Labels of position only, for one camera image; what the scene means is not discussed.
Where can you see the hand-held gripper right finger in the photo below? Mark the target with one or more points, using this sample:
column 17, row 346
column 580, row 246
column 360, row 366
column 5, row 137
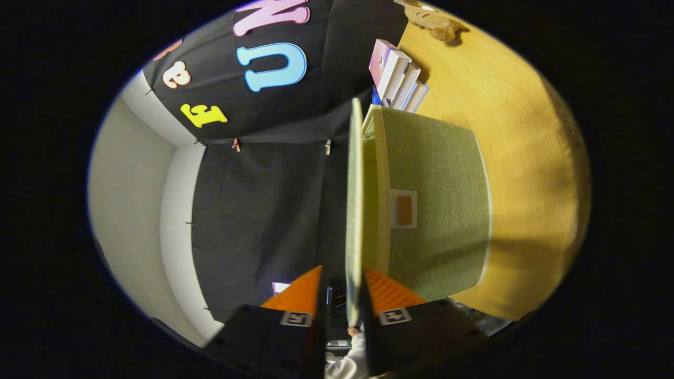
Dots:
column 368, row 326

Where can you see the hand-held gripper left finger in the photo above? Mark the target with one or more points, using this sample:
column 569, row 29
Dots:
column 321, row 316

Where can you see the green fabric storage box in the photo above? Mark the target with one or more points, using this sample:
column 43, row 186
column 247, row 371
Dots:
column 437, row 210

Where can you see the person's white sleeve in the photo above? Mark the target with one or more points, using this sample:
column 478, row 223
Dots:
column 350, row 363

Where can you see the lit display screen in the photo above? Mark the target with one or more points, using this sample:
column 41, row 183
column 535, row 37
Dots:
column 279, row 287

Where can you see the black backdrop cloth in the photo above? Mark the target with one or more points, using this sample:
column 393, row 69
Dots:
column 253, row 210

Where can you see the silver cloth clip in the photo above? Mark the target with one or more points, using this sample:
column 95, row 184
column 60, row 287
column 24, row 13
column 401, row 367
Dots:
column 327, row 147

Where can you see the red cloth clip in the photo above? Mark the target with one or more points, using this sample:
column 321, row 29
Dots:
column 236, row 145

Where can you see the pale blue book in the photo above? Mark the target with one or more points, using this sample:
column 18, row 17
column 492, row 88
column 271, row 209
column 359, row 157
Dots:
column 418, row 97

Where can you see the white book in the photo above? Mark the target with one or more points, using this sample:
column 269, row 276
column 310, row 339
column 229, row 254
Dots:
column 408, row 84

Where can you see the pink cover book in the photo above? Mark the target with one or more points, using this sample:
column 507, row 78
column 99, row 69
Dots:
column 380, row 59

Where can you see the brown bread plush toy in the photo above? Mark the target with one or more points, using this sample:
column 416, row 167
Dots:
column 432, row 20

